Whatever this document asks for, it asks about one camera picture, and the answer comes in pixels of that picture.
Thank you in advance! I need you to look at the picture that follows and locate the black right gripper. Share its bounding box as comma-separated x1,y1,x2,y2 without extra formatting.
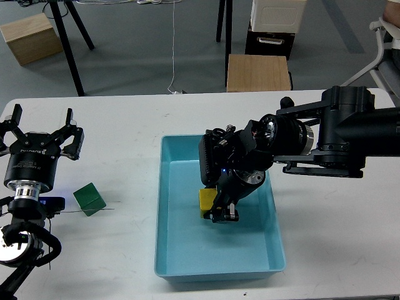
205,169,266,223

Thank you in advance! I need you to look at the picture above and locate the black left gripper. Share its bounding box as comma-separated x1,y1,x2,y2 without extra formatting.
1,104,84,193

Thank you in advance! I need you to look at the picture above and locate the yellow wooden block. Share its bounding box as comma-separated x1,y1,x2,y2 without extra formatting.
199,187,218,219

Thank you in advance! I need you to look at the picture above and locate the green wooden block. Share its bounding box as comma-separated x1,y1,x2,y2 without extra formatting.
73,182,106,217

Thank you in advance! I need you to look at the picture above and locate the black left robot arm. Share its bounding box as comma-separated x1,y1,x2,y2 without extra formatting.
1,104,84,299

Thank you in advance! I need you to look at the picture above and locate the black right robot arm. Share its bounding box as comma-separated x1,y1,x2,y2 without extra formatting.
198,86,399,223

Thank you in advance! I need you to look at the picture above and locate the light wooden box left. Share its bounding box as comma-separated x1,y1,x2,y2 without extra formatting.
1,13,63,66

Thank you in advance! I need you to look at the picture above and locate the white appliance box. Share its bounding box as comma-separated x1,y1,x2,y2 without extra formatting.
250,0,307,34

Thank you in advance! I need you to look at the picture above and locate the light blue plastic bin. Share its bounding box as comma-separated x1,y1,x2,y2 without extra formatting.
154,135,286,282

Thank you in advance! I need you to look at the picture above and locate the black tripod legs left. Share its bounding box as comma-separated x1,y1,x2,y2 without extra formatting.
46,1,94,96

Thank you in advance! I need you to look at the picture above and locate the wooden stool top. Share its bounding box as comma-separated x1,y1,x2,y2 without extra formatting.
226,54,291,93

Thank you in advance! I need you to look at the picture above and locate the black drawer cabinet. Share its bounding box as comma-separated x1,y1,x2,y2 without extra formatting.
244,24,296,61

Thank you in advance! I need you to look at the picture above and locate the black table legs centre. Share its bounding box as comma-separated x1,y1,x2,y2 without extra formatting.
216,0,233,86

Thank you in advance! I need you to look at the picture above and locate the white office chair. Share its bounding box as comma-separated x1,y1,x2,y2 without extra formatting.
339,17,400,109

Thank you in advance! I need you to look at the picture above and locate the white hanging cable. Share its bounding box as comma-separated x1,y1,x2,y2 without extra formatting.
167,0,185,94

